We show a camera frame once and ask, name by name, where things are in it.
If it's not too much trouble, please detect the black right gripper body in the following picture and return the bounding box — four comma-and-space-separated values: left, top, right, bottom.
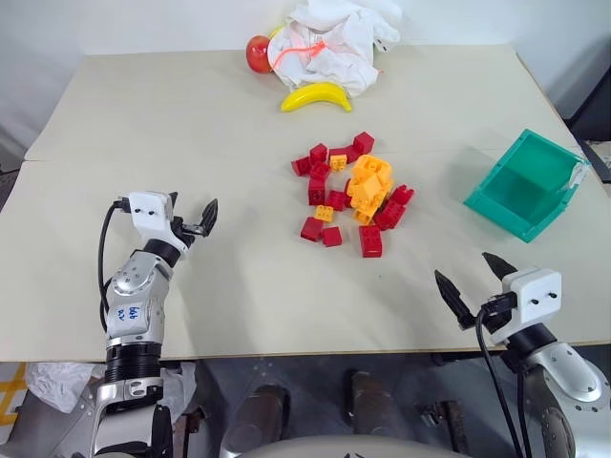
474, 291, 519, 336

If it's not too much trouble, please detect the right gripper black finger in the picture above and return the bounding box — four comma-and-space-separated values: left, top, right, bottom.
481, 251, 518, 288
433, 269, 476, 331

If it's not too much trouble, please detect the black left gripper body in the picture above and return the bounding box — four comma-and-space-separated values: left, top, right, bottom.
171, 215, 201, 245

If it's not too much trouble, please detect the green plastic bin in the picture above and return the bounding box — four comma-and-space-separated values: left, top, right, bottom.
462, 128, 592, 244

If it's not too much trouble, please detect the tall red building block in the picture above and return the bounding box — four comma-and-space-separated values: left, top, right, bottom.
307, 177, 327, 207

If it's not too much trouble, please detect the black metal clamp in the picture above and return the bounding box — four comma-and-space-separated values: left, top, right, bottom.
414, 399, 472, 454

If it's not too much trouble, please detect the red arch building block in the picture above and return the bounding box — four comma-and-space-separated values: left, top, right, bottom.
327, 145, 360, 164

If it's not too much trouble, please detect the yellow toy banana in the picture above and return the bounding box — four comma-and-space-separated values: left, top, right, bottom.
279, 81, 354, 115

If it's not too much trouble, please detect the red toy apple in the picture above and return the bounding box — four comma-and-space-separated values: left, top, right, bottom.
245, 34, 274, 73

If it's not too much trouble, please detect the grey robot torso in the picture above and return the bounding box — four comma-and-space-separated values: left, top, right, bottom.
223, 432, 478, 458

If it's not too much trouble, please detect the black chair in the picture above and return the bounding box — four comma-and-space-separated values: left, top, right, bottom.
556, 45, 611, 185

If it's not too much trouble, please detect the crumpled white plastic sheet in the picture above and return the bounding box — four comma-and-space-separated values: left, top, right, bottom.
24, 362, 107, 415

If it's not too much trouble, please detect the white cloth bag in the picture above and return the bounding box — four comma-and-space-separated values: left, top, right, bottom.
266, 0, 403, 97

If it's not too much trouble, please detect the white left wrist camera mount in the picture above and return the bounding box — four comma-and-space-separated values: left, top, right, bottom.
127, 191, 192, 261

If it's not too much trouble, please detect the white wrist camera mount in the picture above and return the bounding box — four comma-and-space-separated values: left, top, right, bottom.
127, 191, 192, 261
488, 267, 562, 345

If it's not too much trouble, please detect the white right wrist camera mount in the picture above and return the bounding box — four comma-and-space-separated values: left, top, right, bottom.
488, 267, 562, 345

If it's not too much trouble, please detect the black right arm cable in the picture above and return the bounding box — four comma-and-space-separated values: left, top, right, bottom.
474, 299, 534, 458

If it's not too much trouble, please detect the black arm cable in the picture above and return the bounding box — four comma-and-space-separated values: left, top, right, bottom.
96, 196, 133, 335
474, 299, 534, 458

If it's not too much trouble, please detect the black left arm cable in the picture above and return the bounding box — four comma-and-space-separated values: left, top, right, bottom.
96, 196, 133, 335

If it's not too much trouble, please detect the orange drawstring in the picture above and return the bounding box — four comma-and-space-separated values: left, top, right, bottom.
271, 40, 330, 73

